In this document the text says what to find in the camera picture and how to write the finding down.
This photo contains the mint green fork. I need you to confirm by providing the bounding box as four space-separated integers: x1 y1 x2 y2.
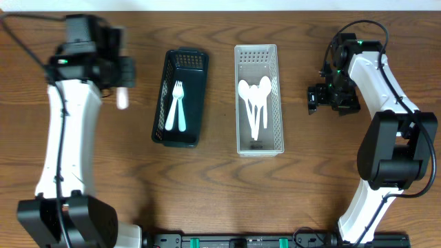
176 81 187 132

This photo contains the white wooden fork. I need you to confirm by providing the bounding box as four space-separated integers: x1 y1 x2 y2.
165 81 184 131
116 87 130 110

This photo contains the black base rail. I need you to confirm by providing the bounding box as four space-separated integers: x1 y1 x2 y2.
151 232 411 248

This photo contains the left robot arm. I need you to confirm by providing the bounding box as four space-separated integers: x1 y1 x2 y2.
17 14 143 247

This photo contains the white plastic spoon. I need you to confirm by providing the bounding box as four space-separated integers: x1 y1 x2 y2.
259 76 271 129
254 85 266 141
249 85 262 141
238 80 255 133

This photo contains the clear perforated plastic basket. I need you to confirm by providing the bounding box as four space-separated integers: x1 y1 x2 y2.
234 44 285 156

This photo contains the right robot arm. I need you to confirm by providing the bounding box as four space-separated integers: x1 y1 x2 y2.
307 33 438 247

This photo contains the black perforated plastic basket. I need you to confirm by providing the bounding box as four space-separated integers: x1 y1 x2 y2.
152 47 209 147

